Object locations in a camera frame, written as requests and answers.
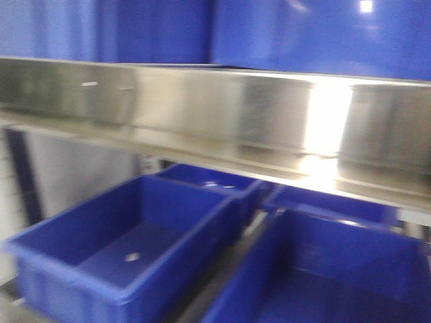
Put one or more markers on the blue bin lower centre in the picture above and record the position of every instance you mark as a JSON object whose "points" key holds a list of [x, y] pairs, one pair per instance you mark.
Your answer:
{"points": [[126, 255]]}

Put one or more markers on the blue bin lower right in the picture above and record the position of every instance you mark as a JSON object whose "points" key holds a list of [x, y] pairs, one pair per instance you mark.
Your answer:
{"points": [[305, 268]]}

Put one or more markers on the large blue plastic bin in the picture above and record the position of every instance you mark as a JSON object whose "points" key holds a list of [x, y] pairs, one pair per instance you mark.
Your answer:
{"points": [[371, 38]]}

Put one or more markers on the stainless steel shelf front rail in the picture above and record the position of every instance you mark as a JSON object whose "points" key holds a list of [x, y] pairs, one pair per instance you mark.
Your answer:
{"points": [[362, 136]]}

